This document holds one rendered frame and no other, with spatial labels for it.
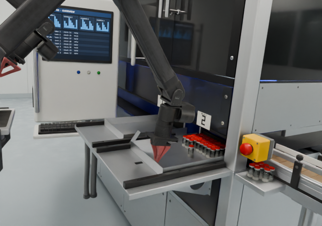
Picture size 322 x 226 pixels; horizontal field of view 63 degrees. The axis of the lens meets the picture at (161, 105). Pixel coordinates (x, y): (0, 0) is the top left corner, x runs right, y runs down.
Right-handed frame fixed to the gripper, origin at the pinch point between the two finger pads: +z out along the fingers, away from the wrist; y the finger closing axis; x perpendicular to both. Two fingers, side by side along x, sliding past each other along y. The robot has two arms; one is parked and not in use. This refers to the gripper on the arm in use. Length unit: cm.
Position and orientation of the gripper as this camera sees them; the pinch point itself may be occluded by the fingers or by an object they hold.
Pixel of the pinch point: (156, 160)
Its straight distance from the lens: 93.9
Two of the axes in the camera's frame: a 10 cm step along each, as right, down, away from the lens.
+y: 8.4, 1.0, 5.3
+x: -5.0, -2.3, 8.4
